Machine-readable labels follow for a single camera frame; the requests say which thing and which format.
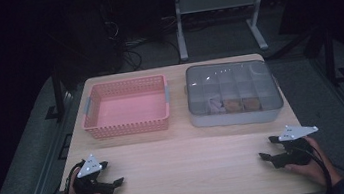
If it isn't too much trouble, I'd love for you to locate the clear plastic box lid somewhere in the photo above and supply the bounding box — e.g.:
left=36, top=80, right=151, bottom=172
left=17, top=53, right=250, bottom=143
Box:
left=182, top=54, right=286, bottom=123

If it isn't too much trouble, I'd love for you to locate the white sock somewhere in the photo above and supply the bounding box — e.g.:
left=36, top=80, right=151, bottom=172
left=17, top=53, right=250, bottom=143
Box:
left=208, top=96, right=228, bottom=116
left=204, top=93, right=226, bottom=117

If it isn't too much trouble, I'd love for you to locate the white compartment storage box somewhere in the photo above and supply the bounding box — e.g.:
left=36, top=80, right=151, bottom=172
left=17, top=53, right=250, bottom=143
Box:
left=190, top=104, right=285, bottom=133

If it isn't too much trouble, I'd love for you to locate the black metal stand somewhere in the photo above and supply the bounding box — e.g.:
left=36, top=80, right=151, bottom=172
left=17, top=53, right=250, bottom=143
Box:
left=38, top=65, right=70, bottom=123
left=319, top=25, right=344, bottom=88

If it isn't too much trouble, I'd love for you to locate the person's right hand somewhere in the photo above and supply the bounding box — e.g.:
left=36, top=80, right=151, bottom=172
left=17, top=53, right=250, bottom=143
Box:
left=280, top=132, right=343, bottom=194

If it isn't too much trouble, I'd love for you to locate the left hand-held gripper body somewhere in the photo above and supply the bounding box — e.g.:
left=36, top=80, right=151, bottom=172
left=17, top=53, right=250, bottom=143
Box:
left=69, top=151, right=116, bottom=194

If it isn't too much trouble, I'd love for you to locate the right hand-held gripper cable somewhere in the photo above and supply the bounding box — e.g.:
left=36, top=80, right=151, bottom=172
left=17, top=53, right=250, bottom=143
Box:
left=296, top=141, right=335, bottom=194

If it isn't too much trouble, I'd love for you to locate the sheer tan stocking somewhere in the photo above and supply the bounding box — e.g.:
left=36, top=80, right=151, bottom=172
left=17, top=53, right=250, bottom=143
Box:
left=241, top=96, right=262, bottom=113

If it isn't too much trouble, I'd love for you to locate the beige sock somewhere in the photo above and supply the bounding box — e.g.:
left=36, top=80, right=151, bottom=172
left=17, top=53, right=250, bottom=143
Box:
left=223, top=97, right=245, bottom=115

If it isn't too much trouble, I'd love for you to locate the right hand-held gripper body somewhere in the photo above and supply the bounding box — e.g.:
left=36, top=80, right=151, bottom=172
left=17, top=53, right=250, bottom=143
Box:
left=267, top=120, right=324, bottom=170

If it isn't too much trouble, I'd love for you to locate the white metal desk frame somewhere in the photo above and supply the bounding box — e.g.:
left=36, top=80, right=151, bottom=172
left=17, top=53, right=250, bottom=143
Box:
left=159, top=0, right=322, bottom=64

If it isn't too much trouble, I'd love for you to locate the bundle of floor cables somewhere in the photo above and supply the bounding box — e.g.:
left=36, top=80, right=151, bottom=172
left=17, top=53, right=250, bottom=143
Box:
left=101, top=10, right=184, bottom=75

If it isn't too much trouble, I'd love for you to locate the pink plastic basket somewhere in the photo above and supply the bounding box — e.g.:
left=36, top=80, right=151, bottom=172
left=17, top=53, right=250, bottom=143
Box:
left=77, top=74, right=174, bottom=142

